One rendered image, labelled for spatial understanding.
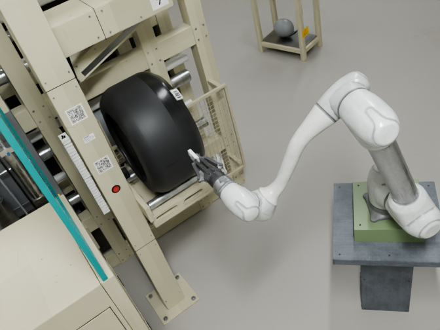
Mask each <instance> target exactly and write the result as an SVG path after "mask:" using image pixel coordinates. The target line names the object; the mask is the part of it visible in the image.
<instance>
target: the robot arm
mask: <svg viewBox="0 0 440 330"><path fill-rule="evenodd" d="M370 87H371V85H370V82H369V79H368V78H367V77H366V76H365V75H364V74H362V73H360V72H359V71H353V72H351V73H349V74H347V75H345V76H343V77H341V78H340V79H339V80H338V81H336V82H335V83H334V84H333V85H332V86H331V87H330V88H329V89H328V90H327V91H326V92H325V93H324V94H323V95H322V97H321V98H320V99H319V100H318V101H317V103H316V104H315V105H314V106H313V108H312V110H311V111H310V112H309V114H308V116H307V117H306V118H305V120H304V121H303V122H302V124H301V125H300V126H299V128H298V129H297V131H296V132H295V133H294V135H293V137H292V138H291V140H290V142H289V145H288V146H287V149H286V152H285V155H284V158H283V160H282V163H281V166H280V169H279V171H278V175H277V176H276V178H275V180H274V181H273V182H272V183H271V184H270V185H269V186H267V187H260V188H258V189H256V190H254V191H252V192H251V191H249V190H247V189H246V188H245V187H242V186H240V185H238V184H237V183H236V182H235V181H234V180H233V179H232V178H231V177H230V176H228V175H225V174H224V173H223V172H222V171H221V169H222V168H223V164H222V163H220V162H217V161H215V160H213V159H211V158H210V157H208V156H206V155H204V156H203V157H201V156H200V155H199V154H198V153H196V154H195V153H194V152H193V151H192V150H191V149H189V150H188V154H189V156H190V157H191V160H192V161H193V163H192V168H193V170H194V172H195V174H196V176H197V179H198V182H199V183H201V181H205V182H207V183H208V184H209V185H210V186H211V187H212V188H213V191H214V193H215V194H216V195H217V196H218V197H219V198H220V199H221V200H222V201H223V203H224V205H225V206H226V208H227V209H228V210H229V211H230V212H231V213H232V214H233V215H234V216H236V217H237V218H239V219H241V220H243V221H245V222H250V221H253V220H255V221H267V220H269V219H271V218H272V217H273V216H274V214H275V212H276V206H277V205H278V197H279V196H280V195H281V193H282V192H283V191H284V189H285V188H286V186H287V184H288V183H289V180H290V179H291V176H292V174H293V172H294V170H295V167H296V165H297V163H298V161H299V159H300V157H301V155H302V153H303V151H304V149H305V147H306V146H307V145H308V144H309V142H310V141H311V140H312V139H314V138H315V137H316V136H317V135H318V134H320V133H322V132H323V131H324V130H325V129H327V128H328V127H330V126H331V125H333V124H334V123H336V121H338V120H339V119H342V120H343V122H344V123H345V125H346V126H347V127H348V129H349V131H350V132H351V133H352V135H353V136H354V137H355V138H356V139H357V141H358V142H359V144H360V145H361V146H362V147H364V148H365V149H368V151H369V153H370V155H371V157H372V159H373V161H374V164H373V165H372V166H371V169H370V170H369V173H368V176H367V190H368V192H366V193H364V194H363V198H364V199H365V201H366V203H367V207H368V209H369V213H370V216H371V222H372V223H376V222H378V221H383V220H387V219H394V220H395V221H396V222H397V224H398V225H399V226H400V227H401V228H402V229H403V230H404V231H406V232H407V233H408V234H410V235H412V236H415V237H417V238H430V237H432V236H433V235H435V234H436V233H438V232H439V230H440V211H439V209H438V208H437V207H436V206H435V204H434V203H433V201H432V200H431V198H430V196H429V195H428V193H427V192H426V190H425V189H424V188H423V187H422V186H421V185H419V184H417V183H415V182H414V179H413V177H412V175H411V173H410V170H409V168H408V166H407V163H406V162H405V159H404V157H403V154H402V152H401V149H400V148H399V145H398V143H397V140H396V139H397V137H398V136H399V133H400V130H401V126H400V122H399V119H398V117H397V115H396V113H395V111H394V110H393V109H392V108H391V107H390V106H389V105H388V104H387V103H386V102H385V101H383V100H382V99H381V98H379V97H378V96H377V95H376V94H374V93H372V92H370V91H369V90H370ZM201 163H202V164H203V165H204V166H205V167H206V168H207V169H206V168H205V167H203V165H201ZM209 164H211V165H213V166H215V167H216V168H214V167H212V166H211V165H209ZM196 166H197V167H198V168H199V169H200V170H201V171H202V172H203V173H204V177H202V176H201V175H200V173H199V171H198V170H197V168H196Z"/></svg>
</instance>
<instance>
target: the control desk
mask: <svg viewBox="0 0 440 330"><path fill-rule="evenodd" d="M59 197H60V199H61V201H62V202H63V204H64V206H65V208H66V209H67V211H68V212H69V214H70V216H71V217H72V219H73V220H74V222H75V224H76V226H77V227H78V229H79V230H80V232H81V234H82V236H83V237H84V239H85V240H86V242H87V244H88V245H89V247H90V249H91V250H92V252H93V254H94V255H95V257H96V259H97V260H98V262H99V264H100V265H101V267H102V268H103V270H104V272H105V273H106V275H107V277H108V279H107V280H106V281H104V282H103V280H102V279H101V278H100V276H99V274H98V273H97V272H96V270H95V268H94V267H93V266H92V264H91V263H90V261H89V260H88V258H87V257H86V255H85V254H84V253H83V251H82V249H81V248H80V247H79V245H78V243H76V241H75V239H74V238H73V237H72V235H71V233H70V232H69V231H68V229H67V228H66V226H65V225H64V223H63V222H62V220H61V219H60V218H59V216H58V214H57V213H56V212H55V210H54V208H53V207H52V206H51V205H50V203H48V204H46V205H44V206H42V207H41V208H39V209H38V210H35V211H34V212H32V213H30V214H29V215H27V216H25V217H23V218H22V219H20V220H18V221H17V222H15V223H13V224H11V225H10V226H8V227H7V228H5V229H3V230H1V231H0V330H152V329H151V327H150V325H149V324H148V323H147V321H145V319H144V317H143V316H142V315H141V312H140V311H139V310H138V308H137V306H136V305H135V303H134V302H133V300H132V299H131V297H130V296H129V294H128V292H127V291H126V290H125V288H124V285H123V283H122V282H121V280H120V278H119V277H118V276H117V275H116V274H115V272H114V270H113V269H112V268H111V266H110V264H109V263H108V261H107V260H106V259H105V258H104V257H103V255H102V254H101V252H100V250H99V249H98V247H97V245H96V244H95V243H94V241H93V239H92V238H91V236H90V235H89V233H88V232H87V230H86V229H85V227H84V225H83V224H82V223H81V221H80V219H79V218H78V216H77V214H76V213H75V212H74V210H73V208H72V207H71V205H70V204H69V202H68V201H67V199H66V197H65V196H64V195H61V196H59Z"/></svg>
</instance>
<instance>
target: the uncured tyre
mask: <svg viewBox="0 0 440 330"><path fill-rule="evenodd" d="M173 89H174V88H173V87H172V86H171V85H170V84H169V83H168V82H167V81H166V80H165V79H164V78H162V77H161V76H160V75H157V74H154V73H150V72H148V71H142V72H139V73H136V74H134V75H132V76H130V77H128V78H127V79H124V80H123V81H121V82H118V83H117V84H114V85H113V86H111V87H109V88H108V89H107V90H106V91H105V92H103V94H102V96H101V100H100V111H101V114H102V116H103V119H104V121H105V123H106V125H107V128H108V130H109V132H110V134H111V136H112V138H113V140H114V142H115V143H116V145H117V147H118V148H119V151H120V152H121V154H122V155H123V157H124V159H125V160H126V161H127V163H128V164H129V166H130V167H131V169H132V170H133V171H134V173H135V174H136V175H137V176H138V177H139V179H140V180H141V181H142V182H143V184H144V185H145V186H146V187H147V188H148V189H150V190H151V191H155V192H159V193H165V192H168V191H170V190H172V189H173V188H175V187H176V186H178V185H180V184H181V183H182V182H184V181H186V180H188V179H189V178H191V177H192V176H194V175H196V174H195V172H194V170H193V167H192V163H193V161H192V160H191V157H190V156H189V154H188V150H189V149H191V150H192V151H193V152H194V153H195V154H196V153H200V155H201V157H203V156H204V155H205V149H204V144H203V141H202V137H201V135H200V132H199V130H198V127H197V125H196V123H195V121H194V119H193V117H192V115H191V113H190V111H189V110H188V108H187V106H186V105H185V103H184V102H183V100H182V99H181V100H176V99H175V97H174V95H173V94H172V93H171V92H170V90H173ZM178 160H179V161H178ZM176 161H177V162H176ZM174 162H176V163H174ZM173 163H174V164H173ZM171 164H172V165H171ZM169 165H171V166H169ZM168 166H169V167H168ZM166 167H167V168H166Z"/></svg>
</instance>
